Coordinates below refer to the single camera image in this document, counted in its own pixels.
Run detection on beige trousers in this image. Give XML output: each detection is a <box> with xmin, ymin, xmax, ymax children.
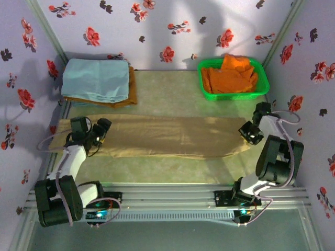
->
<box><xmin>49</xmin><ymin>114</ymin><xmax>251</xmax><ymax>159</ymax></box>

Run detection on brown folded trousers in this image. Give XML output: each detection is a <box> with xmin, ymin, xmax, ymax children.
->
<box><xmin>64</xmin><ymin>65</ymin><xmax>139</xmax><ymax>109</ymax></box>

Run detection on orange trousers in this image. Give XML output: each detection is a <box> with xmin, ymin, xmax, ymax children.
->
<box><xmin>221</xmin><ymin>53</ymin><xmax>256</xmax><ymax>79</ymax></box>
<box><xmin>200</xmin><ymin>66</ymin><xmax>259</xmax><ymax>94</ymax></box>

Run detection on green plastic basket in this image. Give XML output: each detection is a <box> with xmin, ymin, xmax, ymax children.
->
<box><xmin>196</xmin><ymin>56</ymin><xmax>270</xmax><ymax>101</ymax></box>

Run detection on right controller board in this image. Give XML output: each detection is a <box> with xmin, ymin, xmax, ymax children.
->
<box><xmin>233</xmin><ymin>208</ymin><xmax>256</xmax><ymax>224</ymax></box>

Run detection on controller board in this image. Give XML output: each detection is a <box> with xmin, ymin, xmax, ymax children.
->
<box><xmin>233</xmin><ymin>208</ymin><xmax>256</xmax><ymax>224</ymax></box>
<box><xmin>86</xmin><ymin>210</ymin><xmax>109</xmax><ymax>223</ymax></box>

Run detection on left controller board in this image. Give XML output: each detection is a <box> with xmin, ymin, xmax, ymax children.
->
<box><xmin>86</xmin><ymin>210</ymin><xmax>109</xmax><ymax>223</ymax></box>

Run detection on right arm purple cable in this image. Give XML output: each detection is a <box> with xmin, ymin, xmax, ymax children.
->
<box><xmin>271</xmin><ymin>109</ymin><xmax>302</xmax><ymax>188</ymax></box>

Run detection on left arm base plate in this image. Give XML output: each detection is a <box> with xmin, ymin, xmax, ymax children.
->
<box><xmin>103</xmin><ymin>191</ymin><xmax>123</xmax><ymax>209</ymax></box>

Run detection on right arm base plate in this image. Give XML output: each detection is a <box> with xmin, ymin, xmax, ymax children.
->
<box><xmin>214</xmin><ymin>190</ymin><xmax>262</xmax><ymax>207</ymax></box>

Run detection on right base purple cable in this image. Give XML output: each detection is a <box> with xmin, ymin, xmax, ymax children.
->
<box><xmin>235</xmin><ymin>196</ymin><xmax>273</xmax><ymax>227</ymax></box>

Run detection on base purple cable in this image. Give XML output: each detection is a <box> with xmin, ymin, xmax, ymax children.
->
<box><xmin>87</xmin><ymin>200</ymin><xmax>121</xmax><ymax>228</ymax></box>
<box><xmin>235</xmin><ymin>196</ymin><xmax>273</xmax><ymax>227</ymax></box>

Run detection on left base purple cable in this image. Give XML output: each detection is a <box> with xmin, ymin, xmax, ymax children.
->
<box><xmin>87</xmin><ymin>200</ymin><xmax>121</xmax><ymax>228</ymax></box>

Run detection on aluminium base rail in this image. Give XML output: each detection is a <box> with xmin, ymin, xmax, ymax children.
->
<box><xmin>26</xmin><ymin>182</ymin><xmax>311</xmax><ymax>210</ymax></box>

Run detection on right aluminium corner post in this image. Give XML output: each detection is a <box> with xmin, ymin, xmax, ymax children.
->
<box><xmin>262</xmin><ymin>0</ymin><xmax>307</xmax><ymax>68</ymax></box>

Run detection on aluminium corner post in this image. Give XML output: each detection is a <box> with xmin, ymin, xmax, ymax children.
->
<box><xmin>262</xmin><ymin>0</ymin><xmax>307</xmax><ymax>68</ymax></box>
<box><xmin>26</xmin><ymin>0</ymin><xmax>69</xmax><ymax>63</ymax></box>

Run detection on slotted grey cable duct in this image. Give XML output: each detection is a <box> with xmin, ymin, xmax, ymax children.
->
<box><xmin>83</xmin><ymin>210</ymin><xmax>236</xmax><ymax>223</ymax></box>

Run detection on left aluminium corner post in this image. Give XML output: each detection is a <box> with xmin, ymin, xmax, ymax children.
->
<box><xmin>26</xmin><ymin>0</ymin><xmax>69</xmax><ymax>63</ymax></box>

